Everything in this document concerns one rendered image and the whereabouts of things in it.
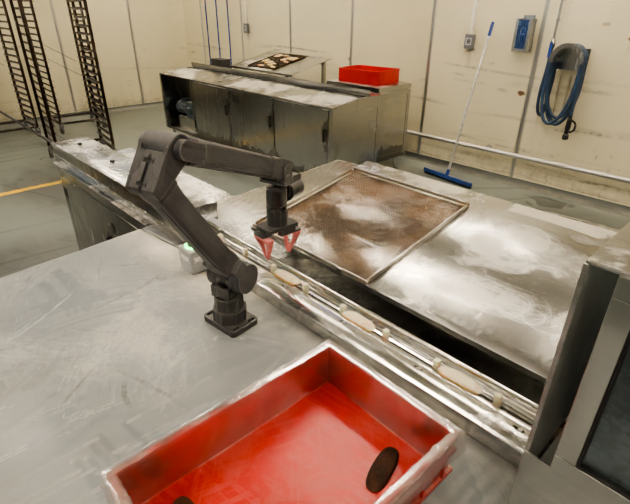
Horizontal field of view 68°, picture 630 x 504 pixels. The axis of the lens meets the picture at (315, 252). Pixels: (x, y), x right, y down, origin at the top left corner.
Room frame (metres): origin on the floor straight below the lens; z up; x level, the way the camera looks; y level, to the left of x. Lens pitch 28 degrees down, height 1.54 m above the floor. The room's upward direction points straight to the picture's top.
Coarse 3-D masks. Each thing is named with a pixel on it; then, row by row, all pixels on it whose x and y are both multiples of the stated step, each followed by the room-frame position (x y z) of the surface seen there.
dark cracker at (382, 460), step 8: (384, 448) 0.58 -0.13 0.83; (392, 448) 0.58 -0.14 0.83; (384, 456) 0.56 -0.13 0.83; (392, 456) 0.56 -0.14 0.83; (376, 464) 0.54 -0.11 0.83; (384, 464) 0.54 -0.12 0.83; (392, 464) 0.54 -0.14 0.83; (368, 472) 0.53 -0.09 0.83; (376, 472) 0.53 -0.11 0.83; (384, 472) 0.53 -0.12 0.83; (392, 472) 0.53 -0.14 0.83; (368, 480) 0.51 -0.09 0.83; (376, 480) 0.51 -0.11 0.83; (384, 480) 0.51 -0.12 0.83; (368, 488) 0.50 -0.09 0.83; (376, 488) 0.50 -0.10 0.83
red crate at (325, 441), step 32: (288, 416) 0.66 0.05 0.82; (320, 416) 0.66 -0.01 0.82; (352, 416) 0.66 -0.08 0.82; (256, 448) 0.58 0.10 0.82; (288, 448) 0.58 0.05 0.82; (320, 448) 0.58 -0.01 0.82; (352, 448) 0.58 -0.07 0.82; (192, 480) 0.52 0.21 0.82; (224, 480) 0.52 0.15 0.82; (256, 480) 0.52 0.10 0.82; (288, 480) 0.52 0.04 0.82; (320, 480) 0.52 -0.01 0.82; (352, 480) 0.52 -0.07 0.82
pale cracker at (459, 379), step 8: (440, 368) 0.76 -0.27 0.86; (448, 368) 0.76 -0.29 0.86; (448, 376) 0.73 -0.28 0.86; (456, 376) 0.73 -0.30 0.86; (464, 376) 0.73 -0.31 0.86; (456, 384) 0.72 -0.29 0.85; (464, 384) 0.71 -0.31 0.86; (472, 384) 0.71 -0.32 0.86; (472, 392) 0.69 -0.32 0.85; (480, 392) 0.69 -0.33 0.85
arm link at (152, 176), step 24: (144, 144) 0.85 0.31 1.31; (168, 144) 0.82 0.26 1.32; (144, 168) 0.81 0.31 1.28; (168, 168) 0.81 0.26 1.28; (144, 192) 0.79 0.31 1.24; (168, 192) 0.81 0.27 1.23; (168, 216) 0.83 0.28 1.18; (192, 216) 0.86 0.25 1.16; (192, 240) 0.87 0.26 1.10; (216, 240) 0.92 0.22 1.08; (216, 264) 0.91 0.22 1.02; (240, 264) 0.94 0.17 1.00; (240, 288) 0.94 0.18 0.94
